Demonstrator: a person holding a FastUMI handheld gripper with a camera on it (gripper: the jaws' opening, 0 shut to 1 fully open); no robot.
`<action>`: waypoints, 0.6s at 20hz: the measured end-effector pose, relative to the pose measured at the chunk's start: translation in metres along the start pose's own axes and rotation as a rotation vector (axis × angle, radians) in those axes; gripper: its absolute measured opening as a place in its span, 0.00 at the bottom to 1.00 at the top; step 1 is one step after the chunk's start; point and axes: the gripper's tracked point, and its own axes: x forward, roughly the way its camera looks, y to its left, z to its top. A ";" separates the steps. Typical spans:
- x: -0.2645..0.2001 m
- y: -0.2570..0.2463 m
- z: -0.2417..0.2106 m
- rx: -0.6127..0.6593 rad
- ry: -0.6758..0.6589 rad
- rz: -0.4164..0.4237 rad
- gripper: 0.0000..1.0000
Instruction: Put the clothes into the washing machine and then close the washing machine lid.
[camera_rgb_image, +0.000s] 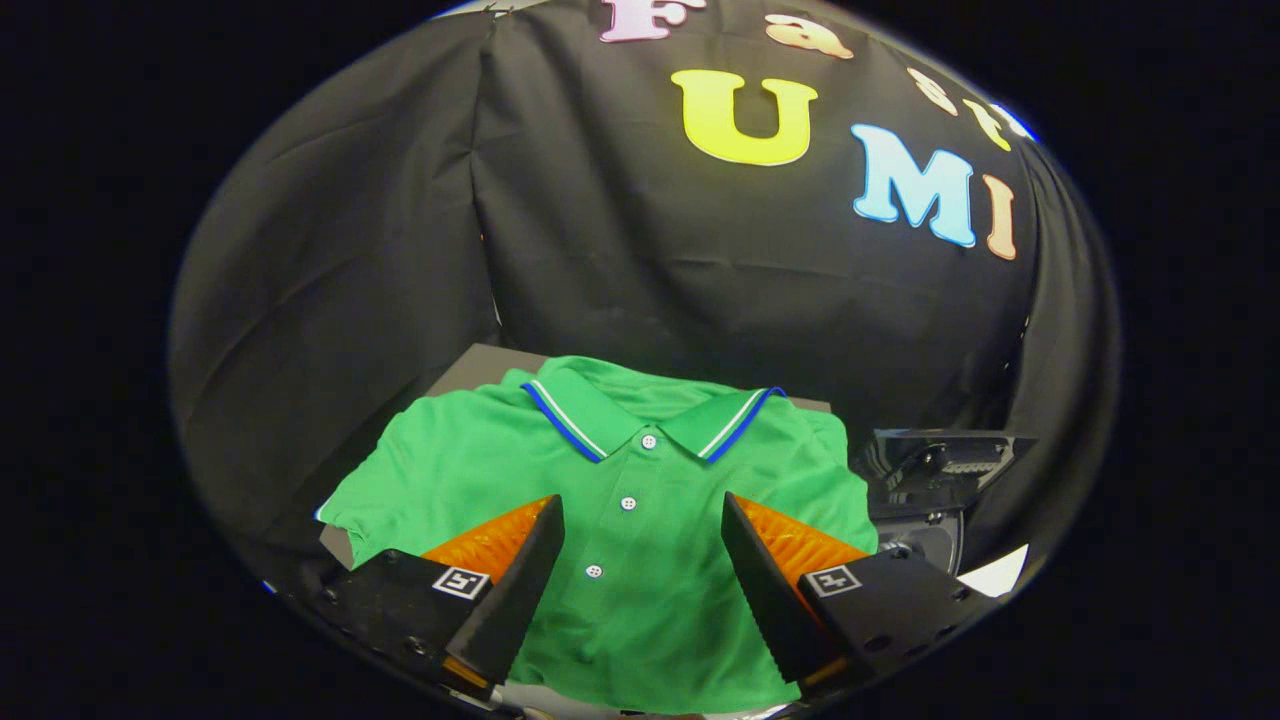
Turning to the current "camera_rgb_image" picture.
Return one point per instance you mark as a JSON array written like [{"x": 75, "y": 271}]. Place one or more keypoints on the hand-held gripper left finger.
[{"x": 520, "y": 590}]

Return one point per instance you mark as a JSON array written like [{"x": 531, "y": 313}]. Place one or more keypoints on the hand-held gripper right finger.
[{"x": 765, "y": 590}]

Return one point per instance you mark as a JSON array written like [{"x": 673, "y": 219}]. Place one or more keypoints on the green polo shirt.
[{"x": 660, "y": 480}]

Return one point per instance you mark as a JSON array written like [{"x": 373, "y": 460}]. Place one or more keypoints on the dark washing machine lid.
[{"x": 940, "y": 460}]

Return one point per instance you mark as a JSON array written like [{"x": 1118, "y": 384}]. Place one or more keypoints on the grey cabinet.
[{"x": 480, "y": 365}]

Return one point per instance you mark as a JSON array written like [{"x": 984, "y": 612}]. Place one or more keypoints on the black backdrop cloth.
[{"x": 620, "y": 260}]

